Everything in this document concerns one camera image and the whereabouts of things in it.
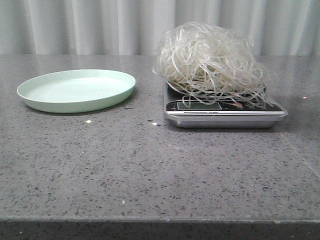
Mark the translucent white vermicelli bundle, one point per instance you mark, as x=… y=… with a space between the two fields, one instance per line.
x=211 y=64

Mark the silver black kitchen scale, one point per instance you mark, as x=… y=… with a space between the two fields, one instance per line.
x=227 y=114

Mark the light green round plate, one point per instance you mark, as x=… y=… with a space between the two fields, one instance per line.
x=77 y=91

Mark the white pleated curtain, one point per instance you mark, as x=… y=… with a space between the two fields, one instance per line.
x=134 y=27

